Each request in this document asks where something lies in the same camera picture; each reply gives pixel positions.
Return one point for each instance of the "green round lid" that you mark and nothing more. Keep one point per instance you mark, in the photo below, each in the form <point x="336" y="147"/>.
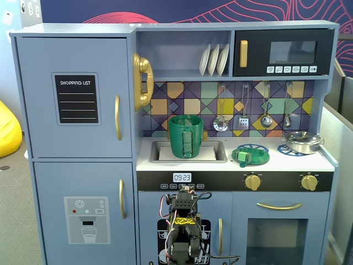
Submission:
<point x="259" y="158"/>

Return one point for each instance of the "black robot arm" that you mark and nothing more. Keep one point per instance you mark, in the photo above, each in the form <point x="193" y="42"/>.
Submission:
<point x="185" y="204"/>

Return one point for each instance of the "steel pot with lid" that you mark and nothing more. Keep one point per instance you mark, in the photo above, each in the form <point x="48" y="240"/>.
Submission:
<point x="302" y="143"/>

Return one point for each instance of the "green plastic container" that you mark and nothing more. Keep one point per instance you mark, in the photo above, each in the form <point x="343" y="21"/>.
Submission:
<point x="176" y="140"/>

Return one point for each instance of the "gold faucet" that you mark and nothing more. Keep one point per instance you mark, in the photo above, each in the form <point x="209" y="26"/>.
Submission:
<point x="205" y="135"/>

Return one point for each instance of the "steel skimmer spoon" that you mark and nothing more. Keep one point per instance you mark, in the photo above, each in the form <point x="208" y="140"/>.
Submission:
<point x="220" y="124"/>

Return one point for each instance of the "digital clock display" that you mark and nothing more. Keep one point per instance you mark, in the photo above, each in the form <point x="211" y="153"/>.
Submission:
<point x="182" y="177"/>

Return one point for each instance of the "grey toy sink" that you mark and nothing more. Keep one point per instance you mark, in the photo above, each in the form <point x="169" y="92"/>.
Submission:
<point x="220" y="149"/>

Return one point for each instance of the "black stove control panel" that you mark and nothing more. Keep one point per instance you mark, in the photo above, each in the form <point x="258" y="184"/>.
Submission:
<point x="220" y="180"/>

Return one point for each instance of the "steel slotted spatula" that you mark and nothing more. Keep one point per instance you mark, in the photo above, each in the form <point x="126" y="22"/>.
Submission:
<point x="243" y="123"/>

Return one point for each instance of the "gold toy telephone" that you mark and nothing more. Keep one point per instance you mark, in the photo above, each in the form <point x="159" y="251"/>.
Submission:
<point x="143" y="64"/>

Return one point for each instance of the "blue dishwasher door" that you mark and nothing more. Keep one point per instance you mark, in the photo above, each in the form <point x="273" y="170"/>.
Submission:
<point x="149" y="204"/>

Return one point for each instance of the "white toy plate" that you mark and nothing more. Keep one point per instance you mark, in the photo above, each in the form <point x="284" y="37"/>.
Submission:
<point x="204" y="60"/>
<point x="223" y="59"/>
<point x="213" y="59"/>

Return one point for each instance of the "steel ladle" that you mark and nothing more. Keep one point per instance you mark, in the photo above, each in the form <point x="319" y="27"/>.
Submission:
<point x="266" y="121"/>

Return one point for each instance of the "gold stove knob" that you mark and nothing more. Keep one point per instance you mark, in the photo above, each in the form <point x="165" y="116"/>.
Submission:
<point x="253" y="182"/>
<point x="309" y="182"/>

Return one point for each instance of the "blue oven door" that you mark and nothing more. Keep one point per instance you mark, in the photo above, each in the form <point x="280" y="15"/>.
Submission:
<point x="240" y="207"/>

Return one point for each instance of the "black shopping list chalkboard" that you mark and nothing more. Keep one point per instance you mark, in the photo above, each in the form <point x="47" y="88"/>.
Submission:
<point x="77" y="116"/>

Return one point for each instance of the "small steel spoon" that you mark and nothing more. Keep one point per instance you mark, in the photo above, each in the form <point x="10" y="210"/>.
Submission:
<point x="287" y="122"/>

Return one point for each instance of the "black microwave door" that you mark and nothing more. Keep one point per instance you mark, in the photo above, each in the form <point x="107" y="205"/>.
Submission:
<point x="256" y="36"/>

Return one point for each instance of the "blue freezer door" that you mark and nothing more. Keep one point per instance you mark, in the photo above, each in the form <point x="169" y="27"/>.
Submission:
<point x="49" y="182"/>

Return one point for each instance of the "blue fridge door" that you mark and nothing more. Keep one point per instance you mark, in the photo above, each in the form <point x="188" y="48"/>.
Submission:
<point x="38" y="132"/>

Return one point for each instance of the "blue toy kitchen cabinet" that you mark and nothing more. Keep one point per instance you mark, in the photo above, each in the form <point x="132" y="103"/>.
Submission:
<point x="82" y="30"/>

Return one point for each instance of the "grey ice dispenser panel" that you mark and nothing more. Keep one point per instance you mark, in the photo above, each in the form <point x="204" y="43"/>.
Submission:
<point x="74" y="229"/>

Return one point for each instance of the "grey office partition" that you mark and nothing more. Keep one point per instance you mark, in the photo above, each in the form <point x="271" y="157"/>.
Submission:
<point x="336" y="154"/>

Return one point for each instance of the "yellow beanbag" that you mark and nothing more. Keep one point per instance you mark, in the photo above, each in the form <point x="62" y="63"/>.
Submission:
<point x="8" y="132"/>

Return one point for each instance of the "white wall photo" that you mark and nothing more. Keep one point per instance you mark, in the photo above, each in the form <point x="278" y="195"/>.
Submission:
<point x="7" y="17"/>

